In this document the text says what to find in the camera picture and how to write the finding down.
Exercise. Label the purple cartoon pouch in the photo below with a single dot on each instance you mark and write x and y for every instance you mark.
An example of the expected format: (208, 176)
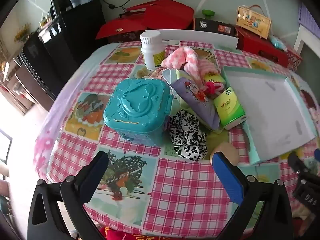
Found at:
(200, 105)

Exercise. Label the green dumbbell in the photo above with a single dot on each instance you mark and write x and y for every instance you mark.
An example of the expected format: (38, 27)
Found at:
(208, 13)

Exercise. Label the white shelf frame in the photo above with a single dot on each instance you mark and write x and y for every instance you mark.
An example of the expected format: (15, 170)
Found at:
(303, 37)

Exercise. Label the small yellow green packet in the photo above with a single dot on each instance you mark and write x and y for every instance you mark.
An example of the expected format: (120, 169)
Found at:
(213, 78)

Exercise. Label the light blue face mask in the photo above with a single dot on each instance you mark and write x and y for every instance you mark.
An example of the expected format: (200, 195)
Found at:
(168, 76)

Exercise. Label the pink white knit cloth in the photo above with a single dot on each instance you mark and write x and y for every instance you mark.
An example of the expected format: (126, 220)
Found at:
(185, 57)

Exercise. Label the red patterned box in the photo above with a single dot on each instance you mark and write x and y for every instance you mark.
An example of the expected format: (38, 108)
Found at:
(295, 60)

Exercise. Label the purple perforated board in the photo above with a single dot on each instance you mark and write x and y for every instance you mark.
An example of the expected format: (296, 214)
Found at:
(310, 17)

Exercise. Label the black cabinet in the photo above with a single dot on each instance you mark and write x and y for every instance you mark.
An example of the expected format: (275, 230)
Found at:
(67, 45)

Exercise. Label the black white spotted scrunchie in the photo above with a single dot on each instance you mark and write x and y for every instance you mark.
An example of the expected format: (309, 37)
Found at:
(186, 135)

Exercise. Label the red embroidered cushion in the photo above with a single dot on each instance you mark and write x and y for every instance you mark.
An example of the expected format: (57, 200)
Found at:
(125, 235)

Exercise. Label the black box round logo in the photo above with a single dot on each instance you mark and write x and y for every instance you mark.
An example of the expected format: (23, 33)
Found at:
(212, 26)

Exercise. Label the tan round disc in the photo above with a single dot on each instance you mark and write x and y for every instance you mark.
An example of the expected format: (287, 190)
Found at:
(227, 152)

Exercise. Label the teal plastic toy case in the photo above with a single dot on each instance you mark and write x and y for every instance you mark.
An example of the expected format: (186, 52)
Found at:
(135, 105)

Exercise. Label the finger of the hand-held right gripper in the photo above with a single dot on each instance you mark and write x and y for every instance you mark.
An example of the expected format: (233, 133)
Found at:
(296, 163)
(317, 155)

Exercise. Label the teal shallow box tray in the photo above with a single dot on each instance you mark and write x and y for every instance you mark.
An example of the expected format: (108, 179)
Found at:
(270, 110)

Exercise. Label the flat red box gold emblem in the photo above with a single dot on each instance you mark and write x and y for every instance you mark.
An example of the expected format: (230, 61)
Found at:
(117, 27)

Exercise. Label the green tissue pack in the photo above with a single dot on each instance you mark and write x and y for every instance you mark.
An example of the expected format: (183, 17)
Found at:
(230, 110)

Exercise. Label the white plastic bottle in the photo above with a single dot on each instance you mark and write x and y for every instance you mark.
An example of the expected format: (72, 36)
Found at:
(151, 52)

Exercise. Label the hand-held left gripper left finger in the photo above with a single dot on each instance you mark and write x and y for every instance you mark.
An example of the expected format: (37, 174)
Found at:
(98, 166)

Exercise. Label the blue wet wipes pack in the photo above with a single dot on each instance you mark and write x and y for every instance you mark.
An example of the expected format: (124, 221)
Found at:
(277, 42)

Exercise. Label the white tray behind table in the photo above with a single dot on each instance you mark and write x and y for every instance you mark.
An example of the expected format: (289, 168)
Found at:
(200, 36)

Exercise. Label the yellow artificial flowers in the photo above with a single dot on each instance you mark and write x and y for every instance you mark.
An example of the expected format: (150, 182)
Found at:
(22, 33)

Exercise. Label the red box with slot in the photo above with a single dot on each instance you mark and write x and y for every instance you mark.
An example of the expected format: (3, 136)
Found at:
(260, 47)

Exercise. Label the red gift box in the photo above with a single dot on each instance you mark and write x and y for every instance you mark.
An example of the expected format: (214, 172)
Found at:
(170, 12)

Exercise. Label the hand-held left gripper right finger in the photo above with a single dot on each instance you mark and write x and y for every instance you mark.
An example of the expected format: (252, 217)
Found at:
(226, 172)

